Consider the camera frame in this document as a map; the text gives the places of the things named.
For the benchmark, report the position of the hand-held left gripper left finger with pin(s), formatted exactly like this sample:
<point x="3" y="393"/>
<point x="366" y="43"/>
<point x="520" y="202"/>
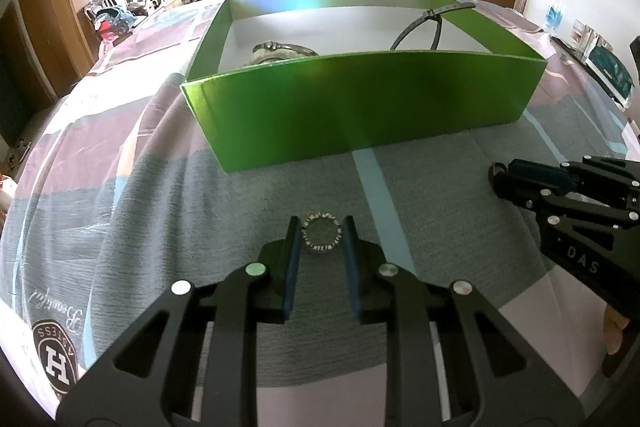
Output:
<point x="292" y="267"/>

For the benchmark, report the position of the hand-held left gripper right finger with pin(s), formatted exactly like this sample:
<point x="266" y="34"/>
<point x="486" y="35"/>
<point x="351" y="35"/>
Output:
<point x="352" y="267"/>

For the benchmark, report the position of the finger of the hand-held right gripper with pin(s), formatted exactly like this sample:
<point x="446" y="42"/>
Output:
<point x="540" y="174"/>
<point x="502" y="177"/>

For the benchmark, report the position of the green cardboard box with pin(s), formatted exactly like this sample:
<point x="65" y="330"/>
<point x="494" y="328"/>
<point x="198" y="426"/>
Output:
<point x="350" y="107"/>

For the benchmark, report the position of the person's right hand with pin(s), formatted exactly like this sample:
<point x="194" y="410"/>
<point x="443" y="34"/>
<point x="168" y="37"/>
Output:
<point x="614" y="332"/>

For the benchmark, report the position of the framed picture on table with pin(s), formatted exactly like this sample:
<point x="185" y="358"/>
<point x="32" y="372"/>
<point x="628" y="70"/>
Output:
<point x="607" y="72"/>

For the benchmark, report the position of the stack of light books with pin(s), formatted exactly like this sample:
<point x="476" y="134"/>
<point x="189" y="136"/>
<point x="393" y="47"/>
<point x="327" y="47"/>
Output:
<point x="590" y="34"/>

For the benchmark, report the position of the clear plastic water bottle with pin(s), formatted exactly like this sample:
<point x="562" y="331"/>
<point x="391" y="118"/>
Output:
<point x="554" y="17"/>

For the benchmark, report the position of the pile of clothes and bags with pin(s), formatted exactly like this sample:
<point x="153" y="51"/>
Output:
<point x="112" y="22"/>

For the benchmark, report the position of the wooden cabinet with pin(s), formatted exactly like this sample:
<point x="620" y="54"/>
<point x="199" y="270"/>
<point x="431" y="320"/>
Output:
<point x="35" y="32"/>

